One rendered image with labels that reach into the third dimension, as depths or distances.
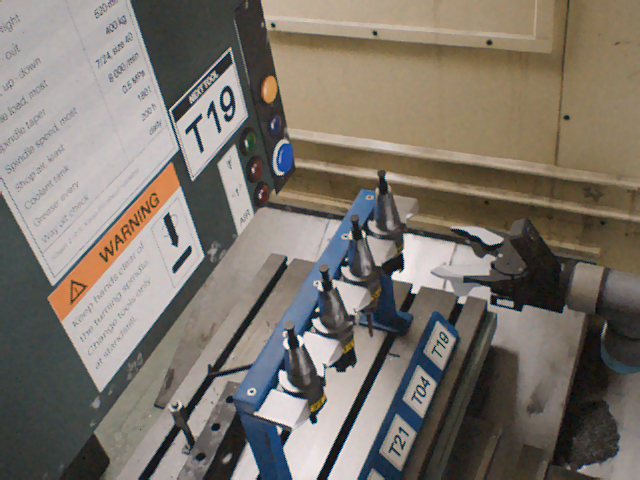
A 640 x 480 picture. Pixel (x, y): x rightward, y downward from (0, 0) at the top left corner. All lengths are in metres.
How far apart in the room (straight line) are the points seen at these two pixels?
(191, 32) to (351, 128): 1.08
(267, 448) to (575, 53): 0.84
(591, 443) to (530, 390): 0.15
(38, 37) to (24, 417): 0.25
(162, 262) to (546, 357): 1.16
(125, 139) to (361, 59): 1.05
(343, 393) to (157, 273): 0.87
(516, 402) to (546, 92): 0.62
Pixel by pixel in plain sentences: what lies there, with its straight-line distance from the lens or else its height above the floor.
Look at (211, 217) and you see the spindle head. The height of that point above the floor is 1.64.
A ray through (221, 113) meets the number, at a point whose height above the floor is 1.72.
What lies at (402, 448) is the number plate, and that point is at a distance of 1.36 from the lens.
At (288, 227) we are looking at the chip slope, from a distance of 1.92.
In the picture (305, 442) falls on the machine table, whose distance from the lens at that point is 1.42.
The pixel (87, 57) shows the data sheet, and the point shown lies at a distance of 0.55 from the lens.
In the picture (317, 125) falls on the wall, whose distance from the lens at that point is 1.73.
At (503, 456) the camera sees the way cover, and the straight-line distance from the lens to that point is 1.60.
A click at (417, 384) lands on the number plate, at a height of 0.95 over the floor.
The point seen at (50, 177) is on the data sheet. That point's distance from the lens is 0.54.
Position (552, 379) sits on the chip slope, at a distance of 1.67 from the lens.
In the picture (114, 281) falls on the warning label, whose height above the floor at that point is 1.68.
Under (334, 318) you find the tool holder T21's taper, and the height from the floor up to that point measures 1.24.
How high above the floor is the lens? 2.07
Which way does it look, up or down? 42 degrees down
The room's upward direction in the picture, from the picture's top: 11 degrees counter-clockwise
